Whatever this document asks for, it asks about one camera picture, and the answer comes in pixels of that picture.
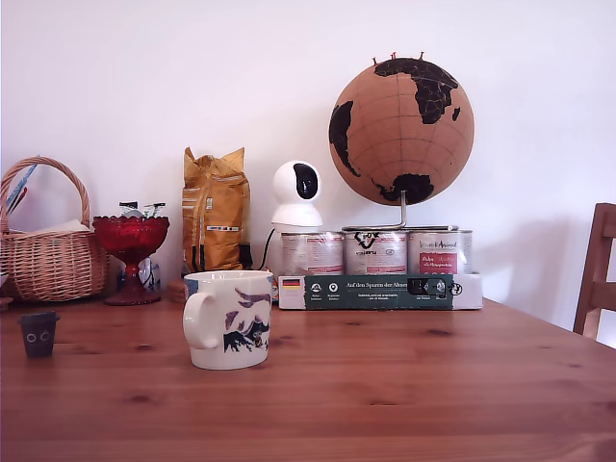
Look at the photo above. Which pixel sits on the tin can with red label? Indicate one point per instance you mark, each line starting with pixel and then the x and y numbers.
pixel 313 252

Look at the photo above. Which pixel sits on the cork globe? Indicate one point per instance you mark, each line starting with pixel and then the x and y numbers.
pixel 399 135

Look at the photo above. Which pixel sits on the wooden chair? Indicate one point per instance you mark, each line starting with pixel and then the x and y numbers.
pixel 601 289

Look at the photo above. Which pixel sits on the grey coffee capsule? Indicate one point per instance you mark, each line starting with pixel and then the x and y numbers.
pixel 38 337

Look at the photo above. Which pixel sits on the white dome security camera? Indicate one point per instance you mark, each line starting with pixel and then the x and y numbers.
pixel 296 212

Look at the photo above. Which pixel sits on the white printed coffee mug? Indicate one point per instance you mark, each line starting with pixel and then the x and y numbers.
pixel 231 332

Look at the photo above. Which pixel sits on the cork coaster stack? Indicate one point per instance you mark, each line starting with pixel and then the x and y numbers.
pixel 176 292

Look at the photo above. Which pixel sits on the white paper in basket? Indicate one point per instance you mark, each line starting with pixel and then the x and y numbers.
pixel 72 224

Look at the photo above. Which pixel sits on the green and white cardboard tray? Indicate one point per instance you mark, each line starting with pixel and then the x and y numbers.
pixel 380 291

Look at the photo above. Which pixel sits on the tin can with black logo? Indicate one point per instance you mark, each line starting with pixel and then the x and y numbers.
pixel 375 255

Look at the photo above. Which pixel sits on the blue and white ceramic figure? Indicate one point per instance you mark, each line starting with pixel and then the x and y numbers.
pixel 150 276

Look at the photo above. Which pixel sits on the white paper sachet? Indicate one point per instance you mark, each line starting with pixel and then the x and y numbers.
pixel 129 209
pixel 154 210

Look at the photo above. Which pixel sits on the black power plug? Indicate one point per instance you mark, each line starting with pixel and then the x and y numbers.
pixel 246 255

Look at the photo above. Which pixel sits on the metal globe stand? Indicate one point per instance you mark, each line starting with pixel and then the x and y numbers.
pixel 403 212

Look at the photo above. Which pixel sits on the tin can with script label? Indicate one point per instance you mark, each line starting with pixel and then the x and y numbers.
pixel 438 252

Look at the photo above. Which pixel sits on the blue striped pens bundle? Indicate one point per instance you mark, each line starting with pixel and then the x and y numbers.
pixel 19 190

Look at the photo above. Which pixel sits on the yellow coffee bean bag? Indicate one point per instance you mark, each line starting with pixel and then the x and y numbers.
pixel 216 212

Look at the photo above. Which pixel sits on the red glass footed bowl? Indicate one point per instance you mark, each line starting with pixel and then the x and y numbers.
pixel 130 236

